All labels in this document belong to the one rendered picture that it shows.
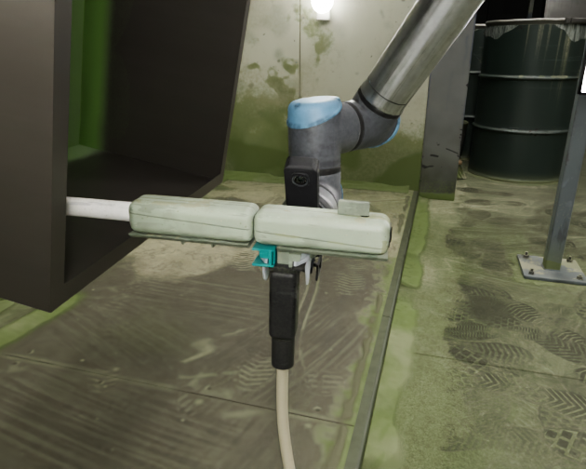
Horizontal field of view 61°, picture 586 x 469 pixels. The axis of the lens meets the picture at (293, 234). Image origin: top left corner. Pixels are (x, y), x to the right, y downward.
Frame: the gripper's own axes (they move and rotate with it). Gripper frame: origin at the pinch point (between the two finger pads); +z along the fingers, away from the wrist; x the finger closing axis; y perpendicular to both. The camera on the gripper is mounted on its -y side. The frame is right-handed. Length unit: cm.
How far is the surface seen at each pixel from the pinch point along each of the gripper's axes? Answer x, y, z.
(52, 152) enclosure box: 21.4, -11.9, 9.9
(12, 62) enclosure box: 24.3, -20.0, 10.1
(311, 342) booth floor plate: 1, 46, -54
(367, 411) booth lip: -14, 46, -32
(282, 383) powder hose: -0.6, 18.7, -0.5
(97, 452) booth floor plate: 35, 48, -12
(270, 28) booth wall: 49, -35, -213
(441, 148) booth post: -43, 18, -204
